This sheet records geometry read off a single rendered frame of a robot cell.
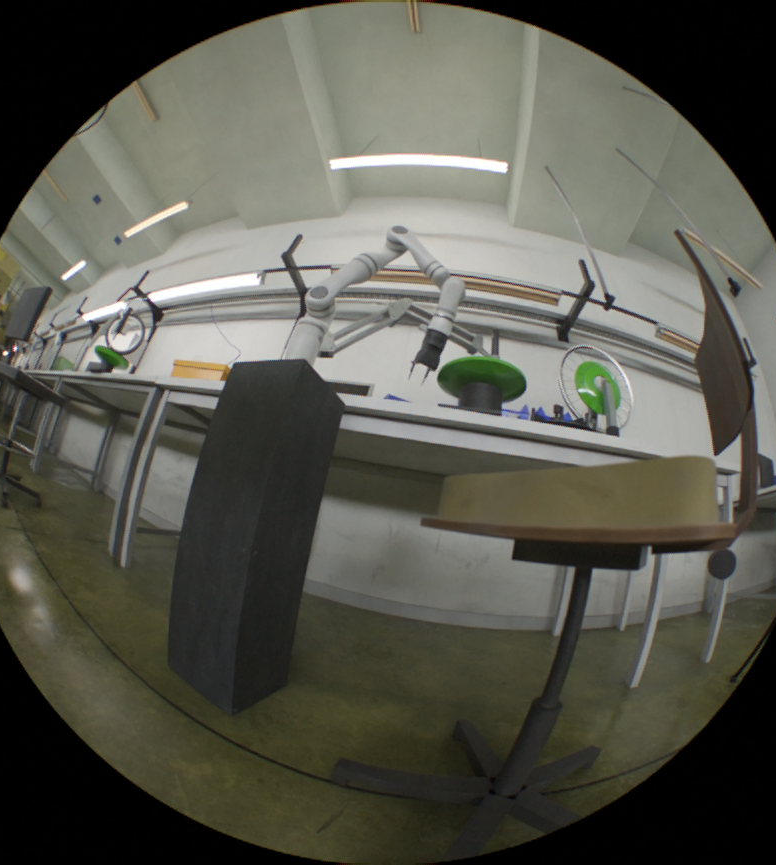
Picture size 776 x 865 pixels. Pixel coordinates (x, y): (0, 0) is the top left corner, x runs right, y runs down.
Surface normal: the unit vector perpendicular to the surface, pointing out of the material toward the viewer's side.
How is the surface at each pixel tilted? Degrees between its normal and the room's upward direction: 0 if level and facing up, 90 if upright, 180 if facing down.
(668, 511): 90
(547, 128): 180
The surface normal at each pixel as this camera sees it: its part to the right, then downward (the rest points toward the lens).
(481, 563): -0.11, -0.33
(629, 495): -0.79, -0.33
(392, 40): -0.19, 0.93
